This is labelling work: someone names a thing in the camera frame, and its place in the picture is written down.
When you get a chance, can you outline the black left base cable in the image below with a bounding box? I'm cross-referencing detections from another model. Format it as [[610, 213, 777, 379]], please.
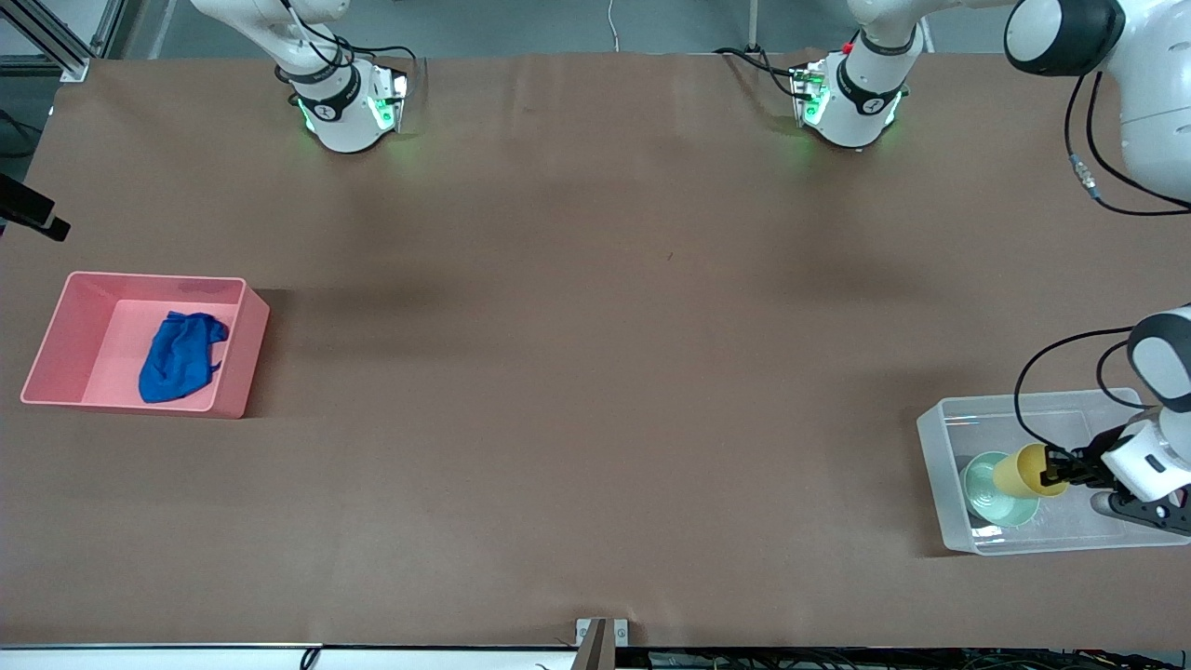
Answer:
[[715, 47, 806, 99]]

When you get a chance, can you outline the mint green bowl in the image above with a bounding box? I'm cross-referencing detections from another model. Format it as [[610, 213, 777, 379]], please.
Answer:
[[960, 451, 1040, 529]]

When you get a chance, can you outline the black right base cable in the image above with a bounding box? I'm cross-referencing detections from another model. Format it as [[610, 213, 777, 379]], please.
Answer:
[[279, 0, 420, 94]]

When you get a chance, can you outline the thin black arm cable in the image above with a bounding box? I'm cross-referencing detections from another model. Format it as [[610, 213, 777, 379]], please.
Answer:
[[1087, 73, 1191, 204]]

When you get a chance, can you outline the blue cloth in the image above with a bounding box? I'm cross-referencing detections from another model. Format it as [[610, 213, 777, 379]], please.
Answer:
[[139, 311, 230, 404]]

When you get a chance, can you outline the aluminium frame profile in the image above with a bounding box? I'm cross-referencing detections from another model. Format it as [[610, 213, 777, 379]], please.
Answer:
[[0, 0, 127, 83]]

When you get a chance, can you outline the black cable with metal connector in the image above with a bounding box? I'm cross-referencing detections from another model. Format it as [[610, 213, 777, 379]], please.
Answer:
[[1065, 74, 1191, 218]]

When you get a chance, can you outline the black bar-shaped device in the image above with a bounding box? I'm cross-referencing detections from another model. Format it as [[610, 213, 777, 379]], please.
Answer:
[[0, 172, 72, 243]]

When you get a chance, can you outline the black base cable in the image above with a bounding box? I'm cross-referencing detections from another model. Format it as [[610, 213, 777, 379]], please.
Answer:
[[279, 0, 420, 94], [715, 47, 806, 99]]

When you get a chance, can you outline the pink plastic bin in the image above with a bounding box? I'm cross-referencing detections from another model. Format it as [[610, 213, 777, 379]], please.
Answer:
[[20, 271, 271, 420]]

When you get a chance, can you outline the metal table edge bracket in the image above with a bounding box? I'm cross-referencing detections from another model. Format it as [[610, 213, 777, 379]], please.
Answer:
[[575, 618, 630, 670]]

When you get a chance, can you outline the yellow plastic cup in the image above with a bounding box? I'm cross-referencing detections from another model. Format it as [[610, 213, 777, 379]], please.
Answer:
[[993, 444, 1071, 499]]

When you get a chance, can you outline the white table edge rail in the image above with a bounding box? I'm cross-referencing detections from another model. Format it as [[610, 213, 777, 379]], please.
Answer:
[[0, 644, 580, 670]]

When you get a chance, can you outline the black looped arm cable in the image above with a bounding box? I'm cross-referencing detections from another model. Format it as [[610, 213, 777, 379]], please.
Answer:
[[1014, 326, 1134, 449]]

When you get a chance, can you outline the clear plastic storage box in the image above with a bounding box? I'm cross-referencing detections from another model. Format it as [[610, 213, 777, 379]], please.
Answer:
[[917, 388, 1191, 556]]

